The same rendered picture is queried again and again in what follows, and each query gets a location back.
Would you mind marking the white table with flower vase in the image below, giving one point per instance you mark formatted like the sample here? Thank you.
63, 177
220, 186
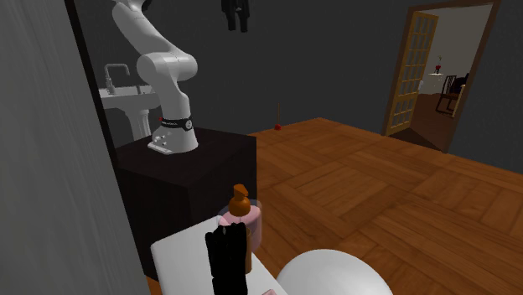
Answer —
436, 77

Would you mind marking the white pedestal sink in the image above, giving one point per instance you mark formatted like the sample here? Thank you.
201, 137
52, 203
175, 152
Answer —
128, 100

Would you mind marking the white toilet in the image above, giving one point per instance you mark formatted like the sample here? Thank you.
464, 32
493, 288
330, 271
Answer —
179, 261

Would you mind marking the wooden door with glass panes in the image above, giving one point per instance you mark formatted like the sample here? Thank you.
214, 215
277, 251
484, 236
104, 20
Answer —
410, 73

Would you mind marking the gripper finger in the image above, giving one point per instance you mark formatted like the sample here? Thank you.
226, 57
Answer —
244, 23
232, 22

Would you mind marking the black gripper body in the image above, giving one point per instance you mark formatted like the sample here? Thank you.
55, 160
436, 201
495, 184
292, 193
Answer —
235, 5

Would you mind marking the dark wooden chair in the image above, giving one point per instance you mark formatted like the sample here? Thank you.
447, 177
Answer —
446, 96

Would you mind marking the red plunger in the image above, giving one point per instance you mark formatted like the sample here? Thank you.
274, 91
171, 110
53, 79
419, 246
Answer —
278, 127

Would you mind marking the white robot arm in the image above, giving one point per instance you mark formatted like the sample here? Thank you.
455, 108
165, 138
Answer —
167, 69

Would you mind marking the pink soap dispenser orange pump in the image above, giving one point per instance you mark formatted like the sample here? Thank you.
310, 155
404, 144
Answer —
241, 206

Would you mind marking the black upright object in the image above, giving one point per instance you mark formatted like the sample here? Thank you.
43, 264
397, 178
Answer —
226, 261

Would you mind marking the dark robot stand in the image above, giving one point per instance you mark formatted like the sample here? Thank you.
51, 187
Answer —
184, 175

